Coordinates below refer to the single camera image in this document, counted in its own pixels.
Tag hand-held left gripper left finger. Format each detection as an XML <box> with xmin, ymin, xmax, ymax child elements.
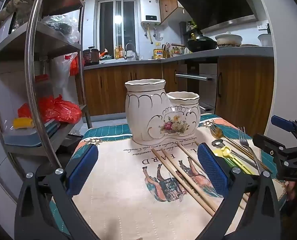
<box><xmin>14</xmin><ymin>144</ymin><xmax>100</xmax><ymax>240</ymax></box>

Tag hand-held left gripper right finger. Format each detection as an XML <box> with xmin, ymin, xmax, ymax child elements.
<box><xmin>197</xmin><ymin>142</ymin><xmax>281</xmax><ymax>240</ymax></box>

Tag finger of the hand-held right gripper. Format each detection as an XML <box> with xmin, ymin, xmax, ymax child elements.
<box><xmin>253</xmin><ymin>133</ymin><xmax>297</xmax><ymax>161</ymax></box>
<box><xmin>271</xmin><ymin>115</ymin><xmax>297</xmax><ymax>145</ymax></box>

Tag yellow green plastic utensil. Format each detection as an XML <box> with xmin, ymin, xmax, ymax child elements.
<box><xmin>213</xmin><ymin>147</ymin><xmax>254</xmax><ymax>175</ymax></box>

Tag silver fork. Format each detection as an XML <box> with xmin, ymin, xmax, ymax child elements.
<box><xmin>238</xmin><ymin>126</ymin><xmax>262</xmax><ymax>175</ymax></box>

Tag silver spoon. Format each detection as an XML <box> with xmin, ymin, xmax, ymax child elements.
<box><xmin>211</xmin><ymin>139</ymin><xmax>258</xmax><ymax>169</ymax></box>

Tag gold spoon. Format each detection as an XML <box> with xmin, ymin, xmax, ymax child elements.
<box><xmin>210</xmin><ymin>124</ymin><xmax>272</xmax><ymax>173</ymax></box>

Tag floral ceramic utensil holder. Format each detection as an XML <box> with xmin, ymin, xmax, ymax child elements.
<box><xmin>125</xmin><ymin>79</ymin><xmax>201</xmax><ymax>144</ymax></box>

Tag person's right hand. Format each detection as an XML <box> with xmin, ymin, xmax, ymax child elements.
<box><xmin>286</xmin><ymin>181</ymin><xmax>297</xmax><ymax>202</ymax></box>

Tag printed horse tablecloth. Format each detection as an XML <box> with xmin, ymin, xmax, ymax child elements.
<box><xmin>47</xmin><ymin>114</ymin><xmax>289</xmax><ymax>240</ymax></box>

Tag stack of blue trays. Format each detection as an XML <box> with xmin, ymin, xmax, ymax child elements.
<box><xmin>3</xmin><ymin>119</ymin><xmax>62</xmax><ymax>148</ymax></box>

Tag yellow packet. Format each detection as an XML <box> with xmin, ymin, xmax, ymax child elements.
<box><xmin>13</xmin><ymin>117</ymin><xmax>35</xmax><ymax>130</ymax></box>

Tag built-in steel oven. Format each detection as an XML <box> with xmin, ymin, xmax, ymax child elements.
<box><xmin>175</xmin><ymin>64</ymin><xmax>218</xmax><ymax>115</ymax></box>

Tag wooden base cabinets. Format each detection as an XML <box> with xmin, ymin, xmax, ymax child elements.
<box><xmin>83</xmin><ymin>56</ymin><xmax>275</xmax><ymax>130</ymax></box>

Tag grey countertop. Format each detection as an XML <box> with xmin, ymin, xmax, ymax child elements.
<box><xmin>83</xmin><ymin>46</ymin><xmax>274</xmax><ymax>70</ymax></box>

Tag white plastic bag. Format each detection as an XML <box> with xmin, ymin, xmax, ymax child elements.
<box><xmin>50</xmin><ymin>52</ymin><xmax>77</xmax><ymax>98</ymax></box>

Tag white clay pot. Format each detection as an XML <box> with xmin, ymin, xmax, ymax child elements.
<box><xmin>215</xmin><ymin>32</ymin><xmax>243</xmax><ymax>49</ymax></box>

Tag hanging red plastic bag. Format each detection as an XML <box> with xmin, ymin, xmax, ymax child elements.
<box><xmin>70</xmin><ymin>54</ymin><xmax>79</xmax><ymax>77</ymax></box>

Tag pressure cooker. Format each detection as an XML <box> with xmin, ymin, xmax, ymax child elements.
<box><xmin>83</xmin><ymin>46</ymin><xmax>100</xmax><ymax>67</ymax></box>

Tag black wok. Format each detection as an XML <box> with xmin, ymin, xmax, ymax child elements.
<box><xmin>187</xmin><ymin>33</ymin><xmax>217</xmax><ymax>53</ymax></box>

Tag orange sauce bottles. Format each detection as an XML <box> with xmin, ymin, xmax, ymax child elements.
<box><xmin>114</xmin><ymin>44</ymin><xmax>124</xmax><ymax>59</ymax></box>

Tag stainless steel shelf rack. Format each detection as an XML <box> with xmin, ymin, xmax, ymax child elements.
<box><xmin>0</xmin><ymin>0</ymin><xmax>92</xmax><ymax>188</ymax></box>

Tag kitchen faucet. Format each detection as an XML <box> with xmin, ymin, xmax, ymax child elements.
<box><xmin>125</xmin><ymin>42</ymin><xmax>139</xmax><ymax>61</ymax></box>

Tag black range hood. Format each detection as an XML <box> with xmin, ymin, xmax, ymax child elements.
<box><xmin>176</xmin><ymin>0</ymin><xmax>259</xmax><ymax>33</ymax></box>

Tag clear plastic bag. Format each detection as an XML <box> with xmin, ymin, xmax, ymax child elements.
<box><xmin>41</xmin><ymin>14</ymin><xmax>81</xmax><ymax>44</ymax></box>

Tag sliding window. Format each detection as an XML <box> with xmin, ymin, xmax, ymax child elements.
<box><xmin>98</xmin><ymin>0</ymin><xmax>139</xmax><ymax>57</ymax></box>

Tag white water heater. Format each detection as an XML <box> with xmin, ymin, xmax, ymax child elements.
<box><xmin>140</xmin><ymin>0</ymin><xmax>162</xmax><ymax>26</ymax></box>

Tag dried goods bags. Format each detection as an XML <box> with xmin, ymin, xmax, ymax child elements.
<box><xmin>0</xmin><ymin>0</ymin><xmax>35</xmax><ymax>28</ymax></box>

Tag wooden wall cabinet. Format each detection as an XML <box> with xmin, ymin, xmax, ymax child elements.
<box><xmin>157</xmin><ymin>0</ymin><xmax>189</xmax><ymax>25</ymax></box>

